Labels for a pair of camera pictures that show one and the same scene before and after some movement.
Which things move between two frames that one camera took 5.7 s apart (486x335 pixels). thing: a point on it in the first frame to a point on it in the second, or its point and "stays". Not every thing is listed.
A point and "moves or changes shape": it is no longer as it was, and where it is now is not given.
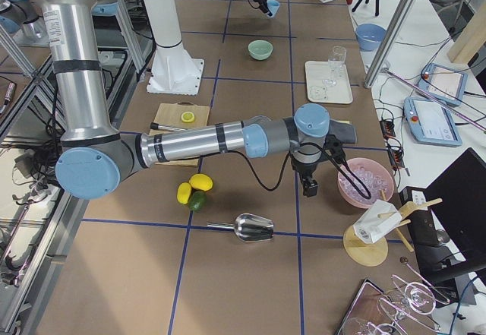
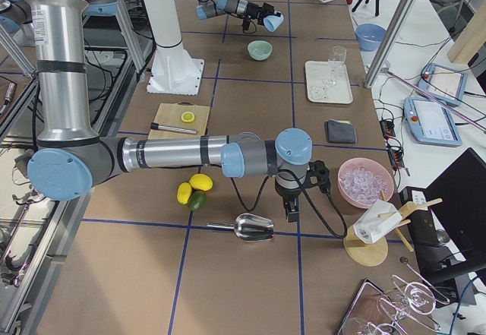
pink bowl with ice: (375, 175) stays
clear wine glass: (336, 58) stays
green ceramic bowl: (260, 49) stays
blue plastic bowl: (370, 36) stays
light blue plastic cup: (273, 6) moves or changes shape
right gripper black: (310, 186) to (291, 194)
